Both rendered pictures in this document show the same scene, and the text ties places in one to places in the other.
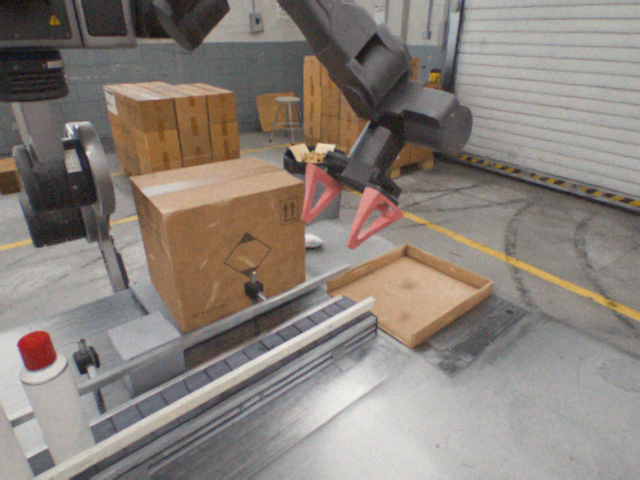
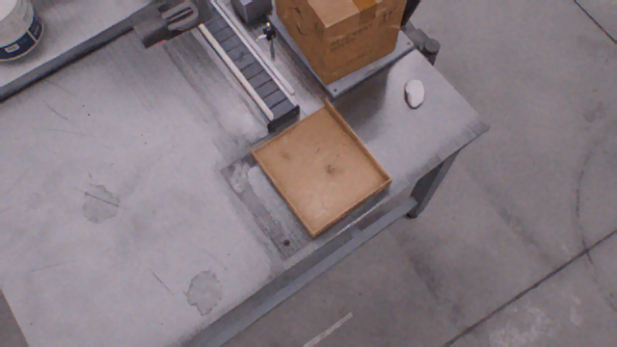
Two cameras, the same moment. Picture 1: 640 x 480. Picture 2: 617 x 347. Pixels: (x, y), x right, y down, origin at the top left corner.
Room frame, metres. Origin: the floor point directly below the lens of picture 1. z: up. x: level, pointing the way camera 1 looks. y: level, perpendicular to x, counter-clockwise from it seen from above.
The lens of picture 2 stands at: (0.90, -0.77, 2.17)
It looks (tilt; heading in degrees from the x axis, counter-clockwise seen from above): 68 degrees down; 97
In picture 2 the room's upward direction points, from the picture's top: 2 degrees counter-clockwise
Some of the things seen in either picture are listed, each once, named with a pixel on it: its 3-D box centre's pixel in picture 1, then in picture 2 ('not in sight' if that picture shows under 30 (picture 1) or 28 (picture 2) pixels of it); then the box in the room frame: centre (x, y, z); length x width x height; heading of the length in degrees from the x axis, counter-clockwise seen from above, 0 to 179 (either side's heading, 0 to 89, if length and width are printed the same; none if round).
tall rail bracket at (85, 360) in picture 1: (98, 388); not in sight; (0.49, 0.34, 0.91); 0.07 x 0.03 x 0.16; 40
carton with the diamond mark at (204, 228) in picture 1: (222, 235); (335, 2); (0.87, 0.22, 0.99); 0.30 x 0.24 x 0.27; 125
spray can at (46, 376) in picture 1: (56, 401); not in sight; (0.40, 0.33, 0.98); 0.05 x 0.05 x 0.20
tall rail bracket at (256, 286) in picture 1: (262, 311); (264, 45); (0.68, 0.11, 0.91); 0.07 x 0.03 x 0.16; 40
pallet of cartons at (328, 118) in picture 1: (370, 116); not in sight; (4.47, -0.54, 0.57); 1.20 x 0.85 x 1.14; 128
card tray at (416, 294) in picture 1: (408, 287); (319, 165); (0.86, -0.22, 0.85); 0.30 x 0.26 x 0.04; 130
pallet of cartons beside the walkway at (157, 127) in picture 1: (173, 137); not in sight; (4.07, 1.38, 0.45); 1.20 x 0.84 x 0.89; 37
